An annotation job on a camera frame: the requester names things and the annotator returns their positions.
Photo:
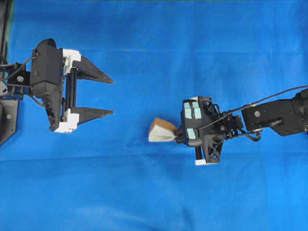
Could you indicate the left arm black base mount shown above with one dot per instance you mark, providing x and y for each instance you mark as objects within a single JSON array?
[{"x": 8, "y": 108}]

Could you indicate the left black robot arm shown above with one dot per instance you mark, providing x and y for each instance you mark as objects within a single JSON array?
[{"x": 51, "y": 75}]

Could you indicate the blue table cloth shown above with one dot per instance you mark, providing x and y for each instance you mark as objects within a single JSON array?
[{"x": 106, "y": 175}]

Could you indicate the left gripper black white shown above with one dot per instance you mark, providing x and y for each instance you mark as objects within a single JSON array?
[{"x": 63, "y": 115}]

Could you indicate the right wrist camera taped box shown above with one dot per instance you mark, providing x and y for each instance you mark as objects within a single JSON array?
[{"x": 191, "y": 120}]

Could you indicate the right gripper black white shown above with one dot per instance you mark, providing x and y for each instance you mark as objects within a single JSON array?
[{"x": 216, "y": 128}]

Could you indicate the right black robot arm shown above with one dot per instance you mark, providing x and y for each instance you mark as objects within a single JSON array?
[{"x": 286, "y": 117}]

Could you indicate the grey and orange sponge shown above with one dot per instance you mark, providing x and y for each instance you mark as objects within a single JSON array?
[{"x": 161, "y": 131}]

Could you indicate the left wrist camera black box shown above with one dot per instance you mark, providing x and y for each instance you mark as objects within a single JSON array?
[{"x": 47, "y": 70}]

